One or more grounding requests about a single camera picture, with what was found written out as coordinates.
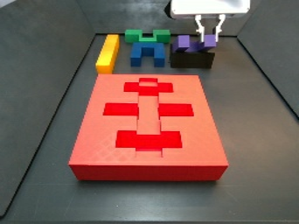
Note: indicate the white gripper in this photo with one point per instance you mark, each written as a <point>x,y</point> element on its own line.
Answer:
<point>209,9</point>

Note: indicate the purple U-shaped block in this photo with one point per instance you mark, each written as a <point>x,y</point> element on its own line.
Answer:
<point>185,45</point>

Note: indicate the black angled fixture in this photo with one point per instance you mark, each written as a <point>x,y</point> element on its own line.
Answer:
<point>191,59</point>

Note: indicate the red board with cutouts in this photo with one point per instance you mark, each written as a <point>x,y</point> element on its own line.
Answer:
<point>149,130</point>

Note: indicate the blue U-shaped block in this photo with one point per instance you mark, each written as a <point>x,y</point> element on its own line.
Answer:
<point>147,49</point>

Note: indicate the green stepped block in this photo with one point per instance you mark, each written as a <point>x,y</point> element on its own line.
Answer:
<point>159,36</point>

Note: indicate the yellow long bar block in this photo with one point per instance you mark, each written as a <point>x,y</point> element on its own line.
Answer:
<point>108,55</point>

